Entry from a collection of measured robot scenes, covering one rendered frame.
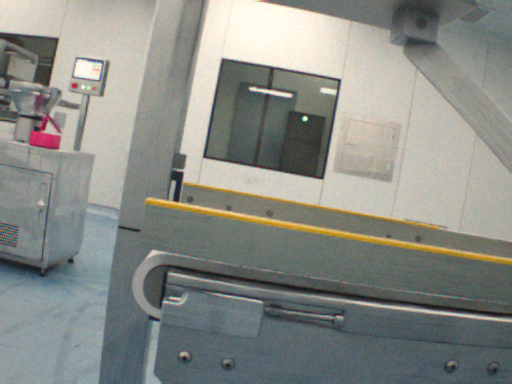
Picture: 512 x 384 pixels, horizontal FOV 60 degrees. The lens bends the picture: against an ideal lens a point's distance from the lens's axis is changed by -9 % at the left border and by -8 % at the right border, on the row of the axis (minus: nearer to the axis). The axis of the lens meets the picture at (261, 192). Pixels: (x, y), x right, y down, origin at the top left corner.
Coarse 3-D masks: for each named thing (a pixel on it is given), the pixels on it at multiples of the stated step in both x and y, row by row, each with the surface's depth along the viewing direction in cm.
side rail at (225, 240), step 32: (160, 224) 33; (192, 224) 33; (224, 224) 33; (256, 224) 33; (192, 256) 33; (224, 256) 33; (256, 256) 33; (288, 256) 33; (320, 256) 34; (352, 256) 34; (384, 256) 34; (416, 256) 34; (448, 256) 34; (416, 288) 34; (448, 288) 34; (480, 288) 35
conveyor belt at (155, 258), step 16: (160, 256) 35; (176, 256) 35; (144, 272) 35; (208, 272) 49; (224, 272) 35; (240, 272) 35; (256, 272) 35; (272, 272) 35; (320, 288) 35; (336, 288) 36; (352, 288) 36; (368, 288) 36; (384, 288) 36; (144, 304) 35; (432, 304) 36; (448, 304) 36; (464, 304) 36; (480, 304) 36; (496, 304) 37
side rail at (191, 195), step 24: (192, 192) 60; (216, 192) 60; (264, 216) 60; (288, 216) 61; (312, 216) 61; (336, 216) 61; (360, 216) 61; (408, 240) 62; (432, 240) 62; (456, 240) 62; (480, 240) 63; (504, 240) 63
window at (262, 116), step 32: (224, 64) 538; (256, 64) 538; (224, 96) 540; (256, 96) 540; (288, 96) 539; (320, 96) 538; (224, 128) 542; (256, 128) 541; (288, 128) 541; (320, 128) 540; (224, 160) 544; (256, 160) 543; (288, 160) 543; (320, 160) 542
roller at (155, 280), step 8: (152, 272) 34; (160, 272) 34; (144, 280) 34; (152, 280) 34; (160, 280) 34; (144, 288) 34; (152, 288) 34; (160, 288) 34; (152, 296) 34; (160, 296) 34; (152, 304) 34; (160, 304) 34
